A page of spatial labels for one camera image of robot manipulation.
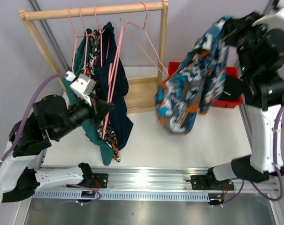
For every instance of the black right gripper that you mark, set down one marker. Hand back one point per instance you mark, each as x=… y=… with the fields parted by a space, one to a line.
x=235 y=26

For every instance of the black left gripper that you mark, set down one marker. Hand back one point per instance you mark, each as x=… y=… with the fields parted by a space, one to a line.
x=98 y=108

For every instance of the navy blue shorts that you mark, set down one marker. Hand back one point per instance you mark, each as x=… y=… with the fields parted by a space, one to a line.
x=118 y=119

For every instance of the orange camouflage shorts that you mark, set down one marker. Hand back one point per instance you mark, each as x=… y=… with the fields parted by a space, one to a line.
x=109 y=136

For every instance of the black shorts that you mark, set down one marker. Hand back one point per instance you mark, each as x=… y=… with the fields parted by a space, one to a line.
x=232 y=86

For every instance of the blue orange patterned shorts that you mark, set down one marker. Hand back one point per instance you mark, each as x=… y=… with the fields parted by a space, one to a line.
x=196 y=84

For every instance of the pink hanger of camouflage shorts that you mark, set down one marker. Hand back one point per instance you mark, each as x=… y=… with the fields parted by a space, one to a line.
x=86 y=35

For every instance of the pink hanger of navy shorts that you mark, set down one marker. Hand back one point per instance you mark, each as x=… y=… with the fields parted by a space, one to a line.
x=113 y=68

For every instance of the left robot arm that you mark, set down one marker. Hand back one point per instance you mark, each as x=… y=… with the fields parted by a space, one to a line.
x=50 y=120

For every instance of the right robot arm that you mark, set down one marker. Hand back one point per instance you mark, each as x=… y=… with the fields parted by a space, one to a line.
x=259 y=41

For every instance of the green shorts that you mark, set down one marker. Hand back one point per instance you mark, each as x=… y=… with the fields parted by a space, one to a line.
x=91 y=130

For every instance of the wooden clothes rack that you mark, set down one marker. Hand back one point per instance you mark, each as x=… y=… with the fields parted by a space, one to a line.
x=142 y=90

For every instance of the red plastic bin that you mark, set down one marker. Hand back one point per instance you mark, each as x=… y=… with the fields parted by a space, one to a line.
x=231 y=71

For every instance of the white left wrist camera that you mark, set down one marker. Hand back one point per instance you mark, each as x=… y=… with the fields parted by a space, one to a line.
x=82 y=86

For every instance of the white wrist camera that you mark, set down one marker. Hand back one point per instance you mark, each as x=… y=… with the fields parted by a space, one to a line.
x=278 y=14
x=82 y=86

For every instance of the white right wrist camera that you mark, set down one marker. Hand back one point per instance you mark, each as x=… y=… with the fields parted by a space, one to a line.
x=278 y=14

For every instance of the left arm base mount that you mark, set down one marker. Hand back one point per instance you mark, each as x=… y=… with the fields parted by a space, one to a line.
x=100 y=181

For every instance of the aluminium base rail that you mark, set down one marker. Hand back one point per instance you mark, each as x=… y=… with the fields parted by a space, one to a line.
x=146 y=184

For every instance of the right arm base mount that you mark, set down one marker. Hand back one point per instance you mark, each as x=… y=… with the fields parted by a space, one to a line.
x=208 y=182

